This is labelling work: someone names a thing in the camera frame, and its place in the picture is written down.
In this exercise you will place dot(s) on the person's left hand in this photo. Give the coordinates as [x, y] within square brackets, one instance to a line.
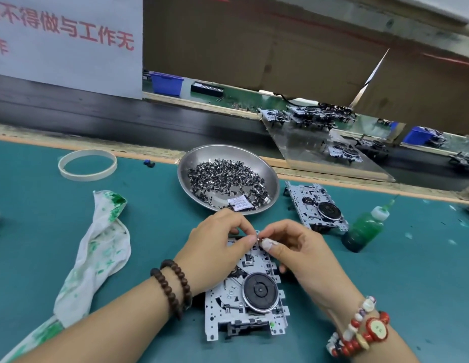
[216, 249]

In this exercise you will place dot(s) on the person's right hand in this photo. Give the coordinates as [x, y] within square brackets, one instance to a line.
[310, 264]

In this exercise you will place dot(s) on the metal mechanism chassis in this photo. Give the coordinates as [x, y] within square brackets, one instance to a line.
[257, 291]
[317, 208]

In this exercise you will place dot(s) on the green glue squeeze bottle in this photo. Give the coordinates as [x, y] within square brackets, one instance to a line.
[361, 230]

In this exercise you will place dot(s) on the pile of small metal parts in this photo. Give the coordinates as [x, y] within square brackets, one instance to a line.
[223, 177]

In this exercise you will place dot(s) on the round metal bowl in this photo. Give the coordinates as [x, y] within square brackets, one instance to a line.
[212, 152]

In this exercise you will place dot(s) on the finished mechanisms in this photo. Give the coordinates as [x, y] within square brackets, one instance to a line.
[310, 113]

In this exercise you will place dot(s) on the black conveyor belt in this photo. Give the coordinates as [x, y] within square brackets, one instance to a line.
[68, 109]

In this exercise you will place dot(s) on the person's right forearm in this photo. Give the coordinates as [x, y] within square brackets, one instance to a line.
[393, 351]

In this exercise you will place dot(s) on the person's left forearm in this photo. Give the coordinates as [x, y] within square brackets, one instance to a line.
[106, 329]

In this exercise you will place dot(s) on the small blue cap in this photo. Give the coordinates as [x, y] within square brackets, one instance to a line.
[149, 163]

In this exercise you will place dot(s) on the clear plastic sheet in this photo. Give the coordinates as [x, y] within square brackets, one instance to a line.
[310, 155]

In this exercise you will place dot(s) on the white green-stained cloth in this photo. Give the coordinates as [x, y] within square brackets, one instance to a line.
[98, 261]

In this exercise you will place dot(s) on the black flat box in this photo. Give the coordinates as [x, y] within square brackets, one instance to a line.
[208, 89]

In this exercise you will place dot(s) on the blue plastic bin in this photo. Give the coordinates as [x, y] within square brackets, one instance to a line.
[418, 136]
[166, 84]

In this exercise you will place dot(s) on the brown cardboard panel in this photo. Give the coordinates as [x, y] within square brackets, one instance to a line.
[295, 49]

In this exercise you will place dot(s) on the white paper sign red text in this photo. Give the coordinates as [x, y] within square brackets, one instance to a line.
[68, 64]

